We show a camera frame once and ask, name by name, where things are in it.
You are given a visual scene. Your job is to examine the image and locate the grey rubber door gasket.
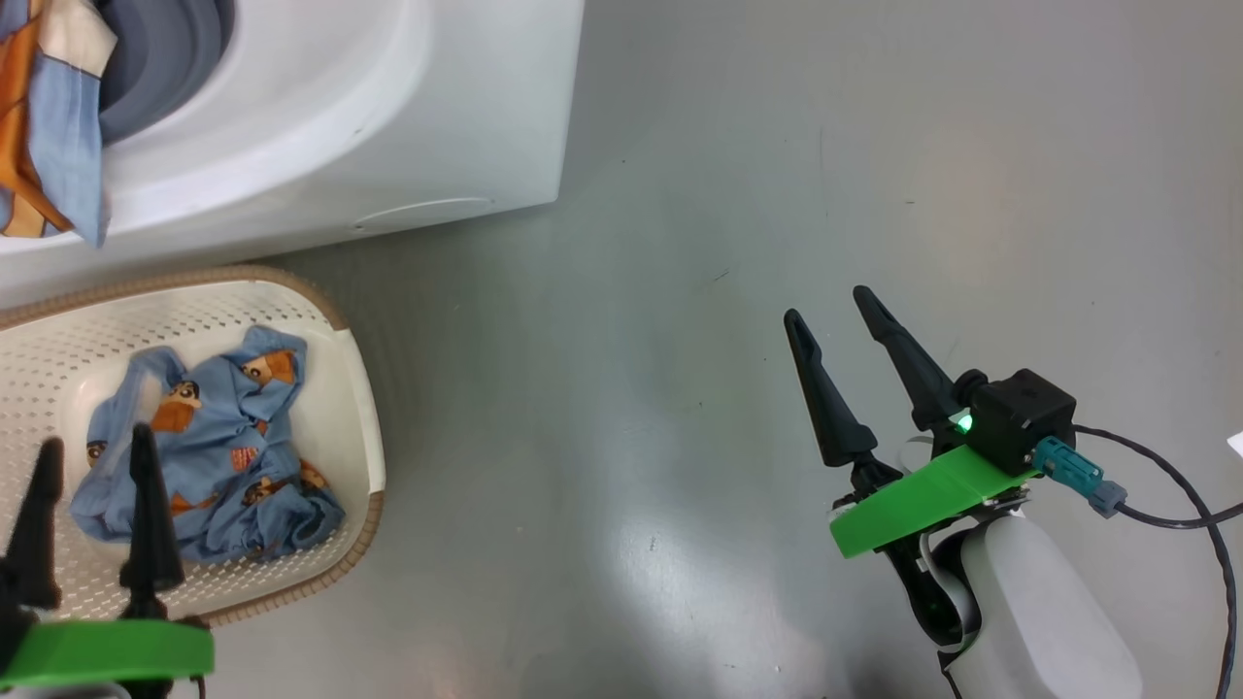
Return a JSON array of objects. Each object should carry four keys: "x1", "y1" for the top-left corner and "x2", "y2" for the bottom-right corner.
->
[{"x1": 97, "y1": 0, "x2": 236, "y2": 147}]

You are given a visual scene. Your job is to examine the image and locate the round white filter cover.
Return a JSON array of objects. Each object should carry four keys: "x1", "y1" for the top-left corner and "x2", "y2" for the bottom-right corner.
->
[{"x1": 350, "y1": 197, "x2": 496, "y2": 234}]

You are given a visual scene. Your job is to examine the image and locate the black cable with teal plug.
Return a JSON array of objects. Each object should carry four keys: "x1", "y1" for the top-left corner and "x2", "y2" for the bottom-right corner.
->
[{"x1": 1031, "y1": 425, "x2": 1243, "y2": 699}]

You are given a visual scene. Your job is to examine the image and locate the blue orange white garment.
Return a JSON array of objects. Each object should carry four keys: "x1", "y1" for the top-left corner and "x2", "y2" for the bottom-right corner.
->
[{"x1": 0, "y1": 0, "x2": 118, "y2": 249}]

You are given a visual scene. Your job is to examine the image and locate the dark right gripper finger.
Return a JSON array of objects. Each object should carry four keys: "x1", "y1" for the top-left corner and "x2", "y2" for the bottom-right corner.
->
[
  {"x1": 784, "y1": 309, "x2": 880, "y2": 469},
  {"x1": 853, "y1": 285, "x2": 962, "y2": 433}
]

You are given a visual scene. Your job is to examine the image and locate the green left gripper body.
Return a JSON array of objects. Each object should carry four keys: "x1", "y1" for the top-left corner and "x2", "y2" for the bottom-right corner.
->
[{"x1": 0, "y1": 617, "x2": 215, "y2": 690}]

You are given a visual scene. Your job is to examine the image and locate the blue cartoon print garment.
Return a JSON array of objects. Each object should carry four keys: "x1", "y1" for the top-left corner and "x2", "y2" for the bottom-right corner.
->
[{"x1": 70, "y1": 325, "x2": 348, "y2": 564}]

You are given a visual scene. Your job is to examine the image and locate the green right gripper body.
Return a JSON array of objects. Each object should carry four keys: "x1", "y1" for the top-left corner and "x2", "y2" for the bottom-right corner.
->
[{"x1": 828, "y1": 445, "x2": 1035, "y2": 559}]

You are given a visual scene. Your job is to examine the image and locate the white front-load washing machine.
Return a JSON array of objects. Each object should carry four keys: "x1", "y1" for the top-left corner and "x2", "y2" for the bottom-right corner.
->
[{"x1": 0, "y1": 0, "x2": 586, "y2": 310}]

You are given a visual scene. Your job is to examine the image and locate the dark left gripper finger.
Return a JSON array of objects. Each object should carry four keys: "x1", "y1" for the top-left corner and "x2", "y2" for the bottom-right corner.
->
[
  {"x1": 0, "y1": 437, "x2": 65, "y2": 611},
  {"x1": 119, "y1": 422, "x2": 185, "y2": 617}
]

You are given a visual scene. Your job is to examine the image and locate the cream perforated laundry basket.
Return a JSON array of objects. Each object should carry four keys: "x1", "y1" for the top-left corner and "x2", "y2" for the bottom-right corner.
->
[{"x1": 0, "y1": 266, "x2": 386, "y2": 627}]

